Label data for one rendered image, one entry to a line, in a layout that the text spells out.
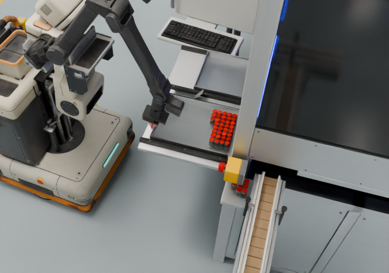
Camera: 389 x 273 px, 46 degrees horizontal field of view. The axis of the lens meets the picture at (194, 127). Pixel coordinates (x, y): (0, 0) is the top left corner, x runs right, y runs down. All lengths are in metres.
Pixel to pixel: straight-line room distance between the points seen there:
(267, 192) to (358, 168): 0.35
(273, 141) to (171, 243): 1.22
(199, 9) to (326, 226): 1.35
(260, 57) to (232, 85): 0.83
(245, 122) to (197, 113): 0.49
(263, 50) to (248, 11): 1.17
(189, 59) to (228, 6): 0.42
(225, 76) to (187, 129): 0.39
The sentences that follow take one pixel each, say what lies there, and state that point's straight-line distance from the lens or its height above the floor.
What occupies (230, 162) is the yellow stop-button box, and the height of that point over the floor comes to 1.03.
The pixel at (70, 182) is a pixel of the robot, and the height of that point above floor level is 0.28.
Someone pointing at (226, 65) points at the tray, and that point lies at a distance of 2.32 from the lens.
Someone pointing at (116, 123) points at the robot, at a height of 0.28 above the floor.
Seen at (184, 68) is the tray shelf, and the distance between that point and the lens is 2.29.
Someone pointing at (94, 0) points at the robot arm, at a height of 1.55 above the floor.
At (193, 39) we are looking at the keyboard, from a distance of 2.54.
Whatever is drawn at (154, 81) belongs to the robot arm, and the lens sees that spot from 1.73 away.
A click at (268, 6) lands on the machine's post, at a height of 1.71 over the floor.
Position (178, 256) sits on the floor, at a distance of 2.68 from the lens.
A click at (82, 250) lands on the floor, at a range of 2.74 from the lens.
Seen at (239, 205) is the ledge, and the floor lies 0.88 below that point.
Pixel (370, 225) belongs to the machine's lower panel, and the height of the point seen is 0.76.
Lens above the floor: 2.46
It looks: 51 degrees down
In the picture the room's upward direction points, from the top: 4 degrees clockwise
